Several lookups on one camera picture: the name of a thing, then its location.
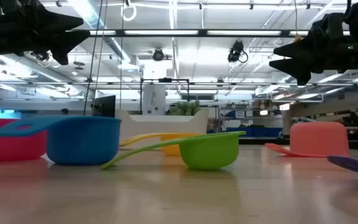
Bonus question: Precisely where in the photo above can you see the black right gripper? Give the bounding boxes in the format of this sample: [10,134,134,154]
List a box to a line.
[268,37,358,86]

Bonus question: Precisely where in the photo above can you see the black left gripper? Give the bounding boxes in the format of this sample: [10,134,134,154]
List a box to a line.
[0,0,91,66]

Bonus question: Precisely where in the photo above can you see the orange measuring cup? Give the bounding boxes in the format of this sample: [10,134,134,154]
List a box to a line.
[265,121,351,158]

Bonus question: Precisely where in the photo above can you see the blue measuring cup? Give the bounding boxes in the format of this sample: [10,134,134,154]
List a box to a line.
[0,115,122,166]

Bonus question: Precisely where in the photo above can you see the dark purple measuring cup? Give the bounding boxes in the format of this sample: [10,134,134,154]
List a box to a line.
[327,154,358,178]

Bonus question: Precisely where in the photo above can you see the red measuring cup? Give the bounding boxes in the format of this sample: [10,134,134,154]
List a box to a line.
[0,117,48,162]

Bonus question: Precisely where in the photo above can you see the green measuring cup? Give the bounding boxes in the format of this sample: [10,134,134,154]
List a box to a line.
[101,130,247,171]

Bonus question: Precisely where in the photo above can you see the yellow measuring cup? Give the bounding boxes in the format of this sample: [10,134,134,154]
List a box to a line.
[119,133,200,157]

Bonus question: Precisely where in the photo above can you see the white plastic basket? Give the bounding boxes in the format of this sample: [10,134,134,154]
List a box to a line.
[115,108,210,151]

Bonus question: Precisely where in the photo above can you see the blue storage bins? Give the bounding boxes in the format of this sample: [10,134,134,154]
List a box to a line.
[225,126,283,138]

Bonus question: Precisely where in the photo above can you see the black computer monitor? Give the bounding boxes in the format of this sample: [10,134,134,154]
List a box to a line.
[91,95,117,118]

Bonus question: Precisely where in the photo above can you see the black ceiling light track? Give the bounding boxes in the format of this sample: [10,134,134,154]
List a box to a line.
[88,29,351,38]

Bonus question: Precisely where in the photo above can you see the white machine cabinet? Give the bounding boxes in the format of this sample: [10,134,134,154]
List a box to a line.
[142,84,167,116]

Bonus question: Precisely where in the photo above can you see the green artificial plant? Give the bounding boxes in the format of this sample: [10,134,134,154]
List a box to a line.
[168,100,202,116]

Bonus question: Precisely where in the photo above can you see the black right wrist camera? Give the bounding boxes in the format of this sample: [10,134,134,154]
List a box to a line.
[309,12,346,43]

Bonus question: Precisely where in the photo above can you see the black hanging cable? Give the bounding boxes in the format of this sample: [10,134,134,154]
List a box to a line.
[83,0,104,116]

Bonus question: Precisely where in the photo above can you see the thin grey hanging cable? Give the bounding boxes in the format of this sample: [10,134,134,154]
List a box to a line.
[94,0,109,94]

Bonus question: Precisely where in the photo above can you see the black ceiling-mounted camera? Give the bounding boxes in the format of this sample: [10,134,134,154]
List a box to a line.
[152,48,166,62]
[227,40,249,63]

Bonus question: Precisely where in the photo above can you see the white cable loop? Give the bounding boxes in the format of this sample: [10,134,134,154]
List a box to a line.
[120,0,137,22]

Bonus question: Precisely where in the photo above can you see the black aluminium table frame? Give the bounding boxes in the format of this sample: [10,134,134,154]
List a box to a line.
[237,136,358,152]

